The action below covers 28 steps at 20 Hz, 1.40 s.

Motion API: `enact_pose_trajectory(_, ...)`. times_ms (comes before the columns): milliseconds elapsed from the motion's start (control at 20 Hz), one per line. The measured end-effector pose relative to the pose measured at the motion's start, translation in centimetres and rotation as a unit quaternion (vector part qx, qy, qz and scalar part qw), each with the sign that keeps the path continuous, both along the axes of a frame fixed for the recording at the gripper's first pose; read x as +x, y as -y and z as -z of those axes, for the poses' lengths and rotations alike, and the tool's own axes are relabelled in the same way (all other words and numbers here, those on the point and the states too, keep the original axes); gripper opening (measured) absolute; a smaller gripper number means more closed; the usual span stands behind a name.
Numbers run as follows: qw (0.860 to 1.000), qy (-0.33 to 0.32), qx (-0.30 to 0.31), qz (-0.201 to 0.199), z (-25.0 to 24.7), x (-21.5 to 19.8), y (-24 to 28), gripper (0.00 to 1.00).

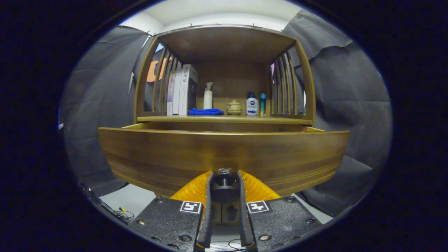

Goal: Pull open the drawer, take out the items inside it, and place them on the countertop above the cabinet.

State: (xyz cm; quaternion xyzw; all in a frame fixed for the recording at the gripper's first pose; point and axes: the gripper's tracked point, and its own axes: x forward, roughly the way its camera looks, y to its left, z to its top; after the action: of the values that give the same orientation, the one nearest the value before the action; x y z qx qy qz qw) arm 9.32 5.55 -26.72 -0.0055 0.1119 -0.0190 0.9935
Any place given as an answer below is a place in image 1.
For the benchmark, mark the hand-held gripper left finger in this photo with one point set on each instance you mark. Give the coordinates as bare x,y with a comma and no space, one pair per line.
206,217

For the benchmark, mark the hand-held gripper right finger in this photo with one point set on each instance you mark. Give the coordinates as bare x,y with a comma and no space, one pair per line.
244,217

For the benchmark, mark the black drawer knob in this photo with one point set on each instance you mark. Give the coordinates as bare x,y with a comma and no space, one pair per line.
225,190

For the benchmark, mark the brown wooden drawer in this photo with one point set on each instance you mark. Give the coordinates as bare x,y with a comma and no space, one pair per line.
210,154

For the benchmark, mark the wooden cabinet door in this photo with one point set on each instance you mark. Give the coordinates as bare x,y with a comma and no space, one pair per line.
217,209
232,209

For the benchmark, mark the wooden countertop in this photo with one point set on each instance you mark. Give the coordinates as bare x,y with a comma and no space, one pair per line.
238,119

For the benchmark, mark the brown wooden cabinet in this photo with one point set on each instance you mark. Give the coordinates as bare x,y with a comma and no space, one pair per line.
227,45

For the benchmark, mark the folded blue cloth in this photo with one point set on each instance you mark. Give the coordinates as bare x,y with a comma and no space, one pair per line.
206,112

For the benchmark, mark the beige lidded ceramic cup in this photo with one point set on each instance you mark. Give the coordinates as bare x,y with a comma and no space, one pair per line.
233,107

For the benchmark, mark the white lotion bottle blue cap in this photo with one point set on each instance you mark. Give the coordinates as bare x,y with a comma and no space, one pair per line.
251,106

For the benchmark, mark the teal slim bottle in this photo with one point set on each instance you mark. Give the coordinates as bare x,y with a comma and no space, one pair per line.
262,105

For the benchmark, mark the white pump bottle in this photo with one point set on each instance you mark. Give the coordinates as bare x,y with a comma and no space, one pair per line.
208,99

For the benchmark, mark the plain white book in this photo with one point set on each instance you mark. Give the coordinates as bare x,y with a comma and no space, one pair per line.
176,92

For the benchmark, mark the white book with dark cover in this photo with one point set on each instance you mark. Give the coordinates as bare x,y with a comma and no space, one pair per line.
184,91

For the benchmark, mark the purple white book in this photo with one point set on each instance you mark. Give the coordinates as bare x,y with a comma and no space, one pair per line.
169,94

